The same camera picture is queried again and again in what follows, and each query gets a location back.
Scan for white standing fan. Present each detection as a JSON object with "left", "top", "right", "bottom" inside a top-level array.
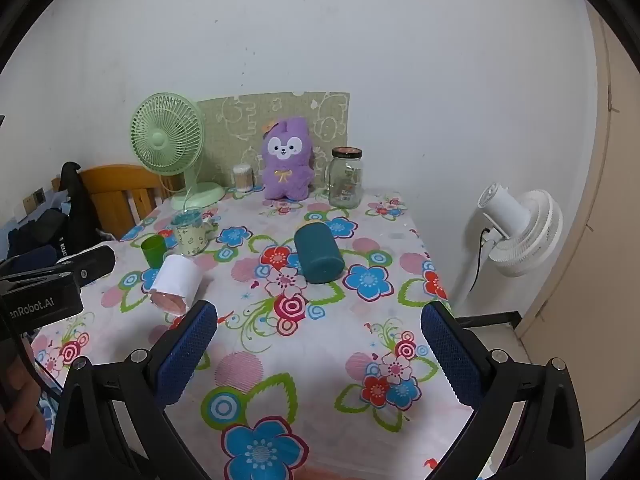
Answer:
[{"left": 446, "top": 182, "right": 565, "bottom": 312}]

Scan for white paper cup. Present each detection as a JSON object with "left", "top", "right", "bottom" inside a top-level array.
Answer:
[{"left": 150, "top": 254, "right": 205, "bottom": 317}]

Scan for black hanging bag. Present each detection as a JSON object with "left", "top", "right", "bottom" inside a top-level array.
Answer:
[{"left": 58, "top": 161, "right": 104, "bottom": 257}]

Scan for black table frame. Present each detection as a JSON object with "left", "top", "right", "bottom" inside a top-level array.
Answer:
[{"left": 451, "top": 311, "right": 524, "bottom": 332}]

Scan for glass jar with lid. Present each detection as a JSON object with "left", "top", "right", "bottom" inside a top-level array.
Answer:
[{"left": 327, "top": 146, "right": 364, "bottom": 210}]

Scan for dark teal cup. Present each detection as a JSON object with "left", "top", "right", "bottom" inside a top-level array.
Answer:
[{"left": 294, "top": 223, "right": 346, "bottom": 285}]

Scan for cotton swab container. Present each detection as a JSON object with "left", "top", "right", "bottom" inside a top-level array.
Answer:
[{"left": 231, "top": 164, "right": 257, "bottom": 192}]

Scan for person's left hand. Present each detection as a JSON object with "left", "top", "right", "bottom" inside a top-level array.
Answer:
[{"left": 0, "top": 355, "right": 50, "bottom": 453}]

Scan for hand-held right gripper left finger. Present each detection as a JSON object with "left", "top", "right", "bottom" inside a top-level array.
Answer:
[{"left": 49, "top": 300, "right": 219, "bottom": 480}]

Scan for beige door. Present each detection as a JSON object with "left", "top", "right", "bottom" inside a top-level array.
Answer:
[{"left": 515, "top": 4, "right": 640, "bottom": 447}]

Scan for green desk fan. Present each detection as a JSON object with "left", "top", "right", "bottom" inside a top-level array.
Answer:
[{"left": 130, "top": 92, "right": 226, "bottom": 211}]

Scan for green patterned board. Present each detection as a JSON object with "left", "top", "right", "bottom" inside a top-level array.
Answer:
[{"left": 196, "top": 91, "right": 351, "bottom": 192}]

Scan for wooden chair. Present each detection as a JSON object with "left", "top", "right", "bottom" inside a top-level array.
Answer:
[{"left": 52, "top": 164, "right": 184, "bottom": 241}]

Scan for patterned mug with blue lid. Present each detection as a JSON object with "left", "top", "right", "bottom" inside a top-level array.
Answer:
[{"left": 171, "top": 208, "right": 217, "bottom": 257}]

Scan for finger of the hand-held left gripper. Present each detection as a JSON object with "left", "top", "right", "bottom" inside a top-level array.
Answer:
[{"left": 56, "top": 245, "right": 117, "bottom": 287}]

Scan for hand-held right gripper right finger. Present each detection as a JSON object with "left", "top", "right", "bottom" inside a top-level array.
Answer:
[{"left": 421, "top": 301, "right": 587, "bottom": 480}]

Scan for black fan cable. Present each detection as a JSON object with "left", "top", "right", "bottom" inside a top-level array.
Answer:
[{"left": 472, "top": 227, "right": 494, "bottom": 283}]

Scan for small green cup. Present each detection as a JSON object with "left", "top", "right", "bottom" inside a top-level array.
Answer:
[{"left": 140, "top": 235, "right": 167, "bottom": 269}]

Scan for dark blue clothes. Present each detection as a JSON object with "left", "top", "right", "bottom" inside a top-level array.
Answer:
[{"left": 0, "top": 207, "right": 68, "bottom": 272}]

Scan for purple plush toy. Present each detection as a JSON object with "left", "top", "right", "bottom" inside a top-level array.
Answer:
[{"left": 260, "top": 116, "right": 317, "bottom": 202}]

